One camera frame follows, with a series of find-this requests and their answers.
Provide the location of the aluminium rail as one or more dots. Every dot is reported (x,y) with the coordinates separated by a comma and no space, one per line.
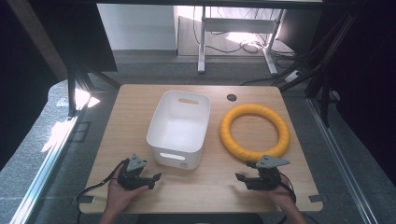
(339,161)
(46,168)

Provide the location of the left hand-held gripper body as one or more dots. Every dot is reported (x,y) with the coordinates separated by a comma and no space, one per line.
(134,177)

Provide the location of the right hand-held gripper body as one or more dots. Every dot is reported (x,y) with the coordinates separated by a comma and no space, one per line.
(267,177)

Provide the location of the person's right hand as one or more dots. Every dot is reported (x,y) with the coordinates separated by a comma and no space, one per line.
(281,194)

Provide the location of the white power strip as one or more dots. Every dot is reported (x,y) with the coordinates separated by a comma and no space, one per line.
(292,76)

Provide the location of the white plastic basket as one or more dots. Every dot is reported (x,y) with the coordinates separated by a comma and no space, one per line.
(179,130)

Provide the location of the black monitor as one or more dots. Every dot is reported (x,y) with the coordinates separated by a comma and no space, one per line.
(299,29)

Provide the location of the black tripod stand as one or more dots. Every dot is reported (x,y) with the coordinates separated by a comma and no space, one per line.
(323,68)

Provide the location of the person's left hand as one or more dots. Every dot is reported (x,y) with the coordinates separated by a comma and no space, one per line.
(120,196)

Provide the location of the black metal stand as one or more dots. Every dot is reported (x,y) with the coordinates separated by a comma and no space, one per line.
(77,84)

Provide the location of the white metal desk frame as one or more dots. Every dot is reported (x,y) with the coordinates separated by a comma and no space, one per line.
(238,25)

